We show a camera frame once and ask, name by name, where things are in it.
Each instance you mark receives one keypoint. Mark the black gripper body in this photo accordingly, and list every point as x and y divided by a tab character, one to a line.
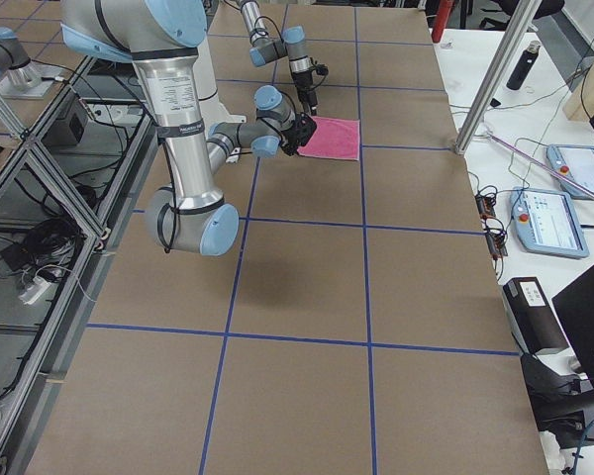
295	135
307	89

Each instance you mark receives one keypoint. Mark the pink towel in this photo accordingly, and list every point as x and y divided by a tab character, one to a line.
333	139

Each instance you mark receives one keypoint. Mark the neighbour robot base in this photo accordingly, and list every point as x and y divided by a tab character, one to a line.
19	77

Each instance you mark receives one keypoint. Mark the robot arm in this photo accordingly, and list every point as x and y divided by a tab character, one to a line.
268	44
165	41

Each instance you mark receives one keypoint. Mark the small circuit board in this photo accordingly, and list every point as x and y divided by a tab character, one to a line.
485	205

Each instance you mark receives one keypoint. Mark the black water bottle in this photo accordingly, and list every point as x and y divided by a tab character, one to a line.
523	66

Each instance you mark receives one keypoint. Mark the grey control box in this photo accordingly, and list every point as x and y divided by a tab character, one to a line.
69	124

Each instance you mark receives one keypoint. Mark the near teach pendant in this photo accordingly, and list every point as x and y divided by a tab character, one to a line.
546	223

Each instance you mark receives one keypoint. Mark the teach pendant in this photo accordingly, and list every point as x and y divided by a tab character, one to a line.
575	162
546	223

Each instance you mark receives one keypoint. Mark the far teach pendant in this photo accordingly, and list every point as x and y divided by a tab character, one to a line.
575	162

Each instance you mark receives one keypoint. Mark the black box with label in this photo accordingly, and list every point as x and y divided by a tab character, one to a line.
533	321

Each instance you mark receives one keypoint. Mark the white power strip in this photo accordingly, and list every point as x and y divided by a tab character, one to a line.
34	291

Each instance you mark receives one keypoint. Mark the black monitor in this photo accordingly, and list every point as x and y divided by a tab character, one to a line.
574	306

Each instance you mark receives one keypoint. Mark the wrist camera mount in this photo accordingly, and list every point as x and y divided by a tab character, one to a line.
303	129
319	68

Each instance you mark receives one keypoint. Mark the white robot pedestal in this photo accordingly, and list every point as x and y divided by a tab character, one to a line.
213	111

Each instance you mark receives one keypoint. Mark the aluminium frame post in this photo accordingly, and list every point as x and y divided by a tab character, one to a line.
524	13

